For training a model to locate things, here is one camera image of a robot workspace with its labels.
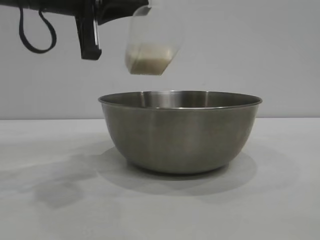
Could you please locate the stainless steel mixing bowl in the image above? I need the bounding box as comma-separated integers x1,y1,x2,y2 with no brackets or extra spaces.
97,90,263,175

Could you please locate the clear plastic measuring cup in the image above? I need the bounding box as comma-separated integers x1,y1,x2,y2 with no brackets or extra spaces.
124,4,182,76

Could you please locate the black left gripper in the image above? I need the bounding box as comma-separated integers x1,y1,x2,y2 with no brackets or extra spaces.
18,0,150,61

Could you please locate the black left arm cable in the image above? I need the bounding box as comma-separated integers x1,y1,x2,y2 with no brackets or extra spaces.
18,6,58,55

